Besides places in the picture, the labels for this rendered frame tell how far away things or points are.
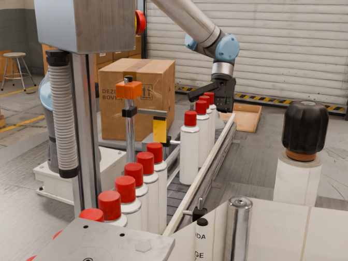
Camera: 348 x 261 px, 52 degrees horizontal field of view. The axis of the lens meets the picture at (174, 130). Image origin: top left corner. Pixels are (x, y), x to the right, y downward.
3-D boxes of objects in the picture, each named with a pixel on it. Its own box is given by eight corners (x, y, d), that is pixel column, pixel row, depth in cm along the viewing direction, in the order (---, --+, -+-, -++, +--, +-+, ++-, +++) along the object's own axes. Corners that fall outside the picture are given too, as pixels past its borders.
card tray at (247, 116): (254, 132, 153) (255, 124, 152) (196, 126, 160) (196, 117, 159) (260, 113, 180) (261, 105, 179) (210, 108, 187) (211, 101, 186)
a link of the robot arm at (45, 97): (49, 142, 92) (39, 92, 87) (45, 125, 104) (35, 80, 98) (95, 133, 96) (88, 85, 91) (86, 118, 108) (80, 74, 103)
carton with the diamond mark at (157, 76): (162, 143, 134) (162, 72, 125) (101, 139, 138) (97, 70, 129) (174, 119, 162) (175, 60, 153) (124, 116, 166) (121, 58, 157)
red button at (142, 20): (132, 10, 54) (148, 10, 56) (119, 9, 57) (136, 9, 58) (132, 35, 55) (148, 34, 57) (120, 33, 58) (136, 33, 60)
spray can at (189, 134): (194, 187, 97) (197, 116, 90) (176, 184, 98) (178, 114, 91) (199, 179, 102) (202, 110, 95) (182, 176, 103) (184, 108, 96)
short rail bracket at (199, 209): (203, 248, 81) (205, 202, 77) (190, 245, 82) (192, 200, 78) (206, 240, 84) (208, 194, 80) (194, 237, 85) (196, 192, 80)
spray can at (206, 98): (207, 162, 112) (211, 99, 106) (191, 159, 114) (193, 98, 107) (211, 156, 117) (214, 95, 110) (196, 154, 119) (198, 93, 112)
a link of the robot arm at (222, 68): (211, 61, 123) (214, 70, 130) (208, 74, 122) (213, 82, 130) (232, 62, 120) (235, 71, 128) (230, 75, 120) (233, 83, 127)
